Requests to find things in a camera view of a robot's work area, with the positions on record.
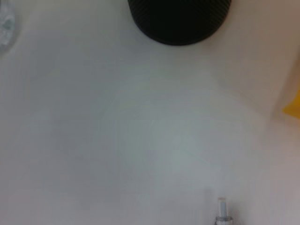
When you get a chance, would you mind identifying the clear green-label water bottle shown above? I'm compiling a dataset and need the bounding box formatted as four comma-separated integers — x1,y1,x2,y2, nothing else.
0,0,18,53

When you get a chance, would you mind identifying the black mesh pen holder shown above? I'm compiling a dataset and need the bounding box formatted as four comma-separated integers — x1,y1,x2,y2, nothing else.
127,0,233,46

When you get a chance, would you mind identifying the silver ballpoint pen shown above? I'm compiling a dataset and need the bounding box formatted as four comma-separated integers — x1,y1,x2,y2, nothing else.
214,196,234,225

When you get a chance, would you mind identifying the yellow plastic bin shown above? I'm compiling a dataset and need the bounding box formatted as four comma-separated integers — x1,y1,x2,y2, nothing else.
281,89,300,118

